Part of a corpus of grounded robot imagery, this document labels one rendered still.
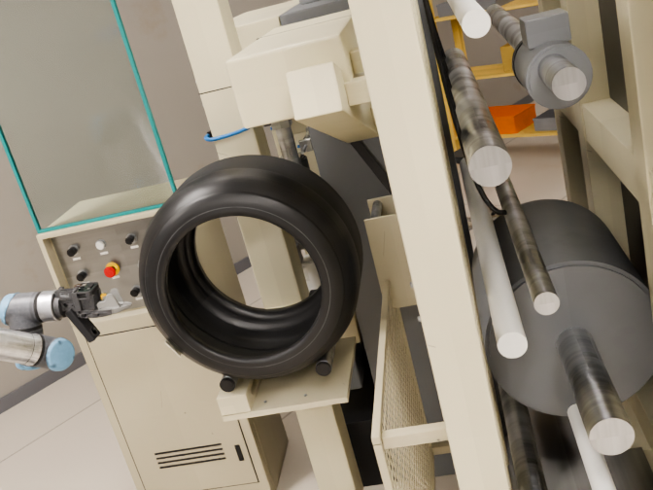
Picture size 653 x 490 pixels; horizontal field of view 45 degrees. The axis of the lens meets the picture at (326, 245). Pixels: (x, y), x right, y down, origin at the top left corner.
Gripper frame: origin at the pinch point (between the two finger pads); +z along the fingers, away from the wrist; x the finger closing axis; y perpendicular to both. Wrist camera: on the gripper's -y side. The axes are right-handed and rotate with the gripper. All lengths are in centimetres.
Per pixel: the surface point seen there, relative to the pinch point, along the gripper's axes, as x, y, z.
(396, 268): 21, -3, 76
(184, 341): -12.6, -5.6, 19.2
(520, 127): 458, -70, 165
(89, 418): 145, -128, -100
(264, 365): -12.7, -14.0, 40.2
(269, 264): 28.3, -1.6, 36.4
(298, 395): -4, -30, 46
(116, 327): 56, -33, -31
